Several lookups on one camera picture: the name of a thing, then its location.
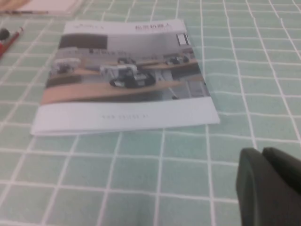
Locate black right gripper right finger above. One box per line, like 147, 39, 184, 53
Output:
262, 147, 301, 226

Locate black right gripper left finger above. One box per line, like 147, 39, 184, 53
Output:
236, 147, 283, 226

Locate red pencil with eraser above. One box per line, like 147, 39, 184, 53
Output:
0, 26, 25, 59

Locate green checked tablecloth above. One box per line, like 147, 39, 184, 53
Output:
0, 0, 301, 226

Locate robot lab photo brochure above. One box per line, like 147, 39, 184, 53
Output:
30, 20, 221, 137

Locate desert photo brochure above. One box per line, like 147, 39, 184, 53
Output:
0, 0, 83, 17

